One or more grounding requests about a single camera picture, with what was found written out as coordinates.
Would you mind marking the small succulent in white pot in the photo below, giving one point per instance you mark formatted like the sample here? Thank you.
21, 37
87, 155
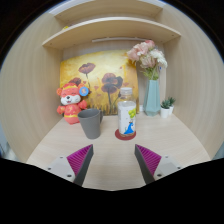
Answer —
165, 111
172, 106

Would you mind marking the white light bar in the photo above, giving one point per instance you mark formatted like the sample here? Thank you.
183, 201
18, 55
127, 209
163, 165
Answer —
118, 39

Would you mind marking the red and orange plush toy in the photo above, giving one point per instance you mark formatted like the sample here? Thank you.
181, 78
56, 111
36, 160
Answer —
71, 106

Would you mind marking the teal faceted vase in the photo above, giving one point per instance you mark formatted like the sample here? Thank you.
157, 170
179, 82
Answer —
152, 100

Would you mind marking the pink and white flower bouquet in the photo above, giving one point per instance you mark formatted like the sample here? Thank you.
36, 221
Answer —
146, 56

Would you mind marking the flat round red coaster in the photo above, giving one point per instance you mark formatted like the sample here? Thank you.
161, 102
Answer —
120, 137

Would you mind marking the yellow poppy flower painting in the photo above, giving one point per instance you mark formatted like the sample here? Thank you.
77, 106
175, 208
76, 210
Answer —
100, 66

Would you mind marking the grey ribbed mug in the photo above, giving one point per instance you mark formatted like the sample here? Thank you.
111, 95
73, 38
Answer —
89, 125

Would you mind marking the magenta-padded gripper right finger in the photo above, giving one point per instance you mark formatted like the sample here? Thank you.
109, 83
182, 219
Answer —
149, 161

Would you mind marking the clear plastic drink bottle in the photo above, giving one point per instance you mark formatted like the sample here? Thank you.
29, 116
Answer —
126, 116

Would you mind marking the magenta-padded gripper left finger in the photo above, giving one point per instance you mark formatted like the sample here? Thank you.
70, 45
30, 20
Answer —
79, 161

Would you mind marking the light wood shelf unit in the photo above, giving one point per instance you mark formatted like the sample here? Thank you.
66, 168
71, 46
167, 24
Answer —
110, 30

